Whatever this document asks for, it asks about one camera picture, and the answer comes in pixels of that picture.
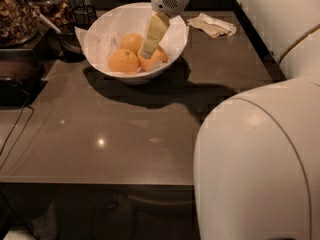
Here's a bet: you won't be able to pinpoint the white spoon handle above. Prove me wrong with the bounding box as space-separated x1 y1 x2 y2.
28 4 62 34

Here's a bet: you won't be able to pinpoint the large glass nut jar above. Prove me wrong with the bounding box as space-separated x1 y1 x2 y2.
0 0 38 48

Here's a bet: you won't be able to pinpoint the white ceramic bowl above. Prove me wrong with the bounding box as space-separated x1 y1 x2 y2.
79 2 190 86

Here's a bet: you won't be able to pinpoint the white paper bowl liner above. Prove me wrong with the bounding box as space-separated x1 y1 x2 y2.
74 5 190 73

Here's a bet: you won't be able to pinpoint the orange fruit back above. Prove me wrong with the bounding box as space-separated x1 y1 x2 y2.
120 33 143 53

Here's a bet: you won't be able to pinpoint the black wire holder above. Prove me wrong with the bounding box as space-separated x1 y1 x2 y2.
72 5 97 30

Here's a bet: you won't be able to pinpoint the black power cable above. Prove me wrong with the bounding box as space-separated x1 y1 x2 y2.
0 76 36 172

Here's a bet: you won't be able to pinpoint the folded paper napkins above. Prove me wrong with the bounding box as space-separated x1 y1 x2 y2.
187 13 237 38

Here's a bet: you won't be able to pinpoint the dark glass cup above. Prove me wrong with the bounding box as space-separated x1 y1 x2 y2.
58 24 85 63

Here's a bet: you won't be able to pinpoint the black appliance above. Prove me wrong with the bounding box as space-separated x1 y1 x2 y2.
0 49 46 107

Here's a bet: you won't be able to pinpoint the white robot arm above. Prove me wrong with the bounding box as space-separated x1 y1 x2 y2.
193 0 320 240

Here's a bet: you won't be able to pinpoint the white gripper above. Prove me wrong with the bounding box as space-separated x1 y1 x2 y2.
140 0 190 59

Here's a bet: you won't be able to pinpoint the orange fruit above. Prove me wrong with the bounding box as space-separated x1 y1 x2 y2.
120 33 143 53
137 47 168 72
108 49 139 73

